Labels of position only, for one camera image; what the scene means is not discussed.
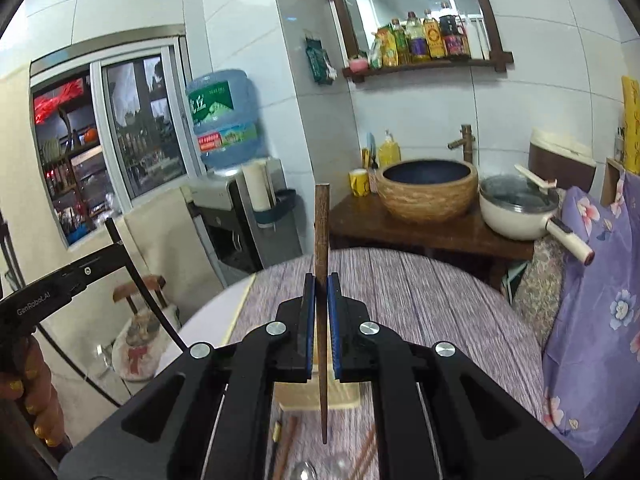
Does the wooden chair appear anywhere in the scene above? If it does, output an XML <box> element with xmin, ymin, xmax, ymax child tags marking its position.
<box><xmin>112</xmin><ymin>274</ymin><xmax>169</xmax><ymax>322</ymax></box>

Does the blue water jug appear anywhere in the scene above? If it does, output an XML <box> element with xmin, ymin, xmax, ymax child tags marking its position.
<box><xmin>185</xmin><ymin>69</ymin><xmax>269</xmax><ymax>171</ymax></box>

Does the green bottle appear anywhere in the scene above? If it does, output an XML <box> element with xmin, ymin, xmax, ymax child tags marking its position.
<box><xmin>390</xmin><ymin>18</ymin><xmax>411</xmax><ymax>66</ymax></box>

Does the beige plastic utensil holder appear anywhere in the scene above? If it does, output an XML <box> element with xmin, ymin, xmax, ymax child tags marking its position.
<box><xmin>272</xmin><ymin>347</ymin><xmax>362</xmax><ymax>411</ymax></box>

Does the beige board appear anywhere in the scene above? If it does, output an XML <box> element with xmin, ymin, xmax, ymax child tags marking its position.
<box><xmin>122</xmin><ymin>186</ymin><xmax>227</xmax><ymax>312</ymax></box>

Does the aluminium framed window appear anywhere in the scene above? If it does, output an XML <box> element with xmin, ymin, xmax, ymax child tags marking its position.
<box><xmin>29</xmin><ymin>34</ymin><xmax>195</xmax><ymax>249</ymax></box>

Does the person's left hand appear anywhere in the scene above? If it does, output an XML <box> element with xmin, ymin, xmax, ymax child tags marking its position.
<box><xmin>0</xmin><ymin>334</ymin><xmax>67</xmax><ymax>449</ymax></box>

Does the brown white rice cooker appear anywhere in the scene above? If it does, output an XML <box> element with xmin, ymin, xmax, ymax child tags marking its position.
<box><xmin>528</xmin><ymin>127</ymin><xmax>599</xmax><ymax>194</ymax></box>

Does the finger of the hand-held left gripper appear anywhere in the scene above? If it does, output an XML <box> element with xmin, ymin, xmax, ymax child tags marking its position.
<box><xmin>55</xmin><ymin>218</ymin><xmax>182</xmax><ymax>347</ymax></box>
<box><xmin>36</xmin><ymin>325</ymin><xmax>122</xmax><ymax>408</ymax></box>

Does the white black water dispenser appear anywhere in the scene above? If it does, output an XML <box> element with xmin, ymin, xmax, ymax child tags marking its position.
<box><xmin>187</xmin><ymin>169</ymin><xmax>302</xmax><ymax>287</ymax></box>

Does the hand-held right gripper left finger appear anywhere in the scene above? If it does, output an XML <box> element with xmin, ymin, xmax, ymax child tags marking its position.
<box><xmin>59</xmin><ymin>273</ymin><xmax>319</xmax><ymax>480</ymax></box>

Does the yellow oil bottle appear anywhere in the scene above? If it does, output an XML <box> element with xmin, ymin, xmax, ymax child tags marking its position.
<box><xmin>405</xmin><ymin>10</ymin><xmax>431</xmax><ymax>64</ymax></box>

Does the dark wooden cabinet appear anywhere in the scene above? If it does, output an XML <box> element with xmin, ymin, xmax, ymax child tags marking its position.
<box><xmin>327</xmin><ymin>192</ymin><xmax>536</xmax><ymax>287</ymax></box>

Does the purple floral cloth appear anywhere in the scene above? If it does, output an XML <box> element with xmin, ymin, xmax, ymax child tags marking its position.
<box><xmin>542</xmin><ymin>169</ymin><xmax>640</xmax><ymax>472</ymax></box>

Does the green hanging packet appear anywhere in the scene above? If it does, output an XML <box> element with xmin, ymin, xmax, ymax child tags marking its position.
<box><xmin>303</xmin><ymin>32</ymin><xmax>337</xmax><ymax>86</ymax></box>

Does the bamboo style faucet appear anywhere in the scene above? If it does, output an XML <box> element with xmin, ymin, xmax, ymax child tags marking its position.
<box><xmin>447</xmin><ymin>123</ymin><xmax>475</xmax><ymax>164</ymax></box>

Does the yellow soap bottle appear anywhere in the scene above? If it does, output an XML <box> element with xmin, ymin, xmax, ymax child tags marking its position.
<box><xmin>378</xmin><ymin>129</ymin><xmax>402</xmax><ymax>169</ymax></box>

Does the beige paper roll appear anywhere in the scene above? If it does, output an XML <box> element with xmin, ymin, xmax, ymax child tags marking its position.
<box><xmin>242</xmin><ymin>157</ymin><xmax>276</xmax><ymax>211</ymax></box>

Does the purple striped table mat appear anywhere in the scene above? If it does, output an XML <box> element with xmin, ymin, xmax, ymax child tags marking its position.
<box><xmin>226</xmin><ymin>247</ymin><xmax>547</xmax><ymax>480</ymax></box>

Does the beige rice paddle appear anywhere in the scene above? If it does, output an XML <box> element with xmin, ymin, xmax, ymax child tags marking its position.
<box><xmin>513</xmin><ymin>163</ymin><xmax>559</xmax><ymax>191</ymax></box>

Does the blue plastic tool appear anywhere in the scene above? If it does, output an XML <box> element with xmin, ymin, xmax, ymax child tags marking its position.
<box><xmin>362</xmin><ymin>132</ymin><xmax>379</xmax><ymax>169</ymax></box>

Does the woven look wash basin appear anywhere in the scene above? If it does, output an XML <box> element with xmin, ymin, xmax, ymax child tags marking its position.
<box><xmin>375</xmin><ymin>158</ymin><xmax>480</xmax><ymax>224</ymax></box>

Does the floral chair cushion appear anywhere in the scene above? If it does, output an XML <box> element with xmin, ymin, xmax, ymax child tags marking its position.
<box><xmin>110</xmin><ymin>305</ymin><xmax>182</xmax><ymax>382</ymax></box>

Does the grey floral cloth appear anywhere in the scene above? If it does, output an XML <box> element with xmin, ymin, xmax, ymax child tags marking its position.
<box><xmin>512</xmin><ymin>234</ymin><xmax>566</xmax><ymax>352</ymax></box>

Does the wooden box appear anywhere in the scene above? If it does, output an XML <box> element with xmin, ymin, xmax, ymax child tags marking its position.
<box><xmin>600</xmin><ymin>157</ymin><xmax>626</xmax><ymax>206</ymax></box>

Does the yellow mug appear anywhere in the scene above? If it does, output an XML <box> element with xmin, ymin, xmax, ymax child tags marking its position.
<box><xmin>348</xmin><ymin>168</ymin><xmax>371</xmax><ymax>198</ymax></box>

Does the dark sauce bottle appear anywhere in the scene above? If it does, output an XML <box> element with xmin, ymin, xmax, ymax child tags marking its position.
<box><xmin>438</xmin><ymin>2</ymin><xmax>471</xmax><ymax>57</ymax></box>

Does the gold label bottle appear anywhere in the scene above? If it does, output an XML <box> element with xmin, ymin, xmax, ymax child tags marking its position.
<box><xmin>422</xmin><ymin>8</ymin><xmax>447</xmax><ymax>60</ymax></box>

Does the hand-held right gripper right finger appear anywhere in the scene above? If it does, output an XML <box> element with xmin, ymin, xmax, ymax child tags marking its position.
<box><xmin>326</xmin><ymin>272</ymin><xmax>586</xmax><ymax>480</ymax></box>

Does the teal plastic holder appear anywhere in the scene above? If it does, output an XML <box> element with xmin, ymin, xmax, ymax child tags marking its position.
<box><xmin>252</xmin><ymin>187</ymin><xmax>299</xmax><ymax>227</ymax></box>

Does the yellow green seasoning packet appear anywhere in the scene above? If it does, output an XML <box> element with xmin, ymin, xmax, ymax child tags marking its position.
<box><xmin>374</xmin><ymin>27</ymin><xmax>399</xmax><ymax>69</ymax></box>

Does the white pot with glass lid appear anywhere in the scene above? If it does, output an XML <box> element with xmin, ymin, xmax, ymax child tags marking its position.
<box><xmin>478</xmin><ymin>174</ymin><xmax>596</xmax><ymax>266</ymax></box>

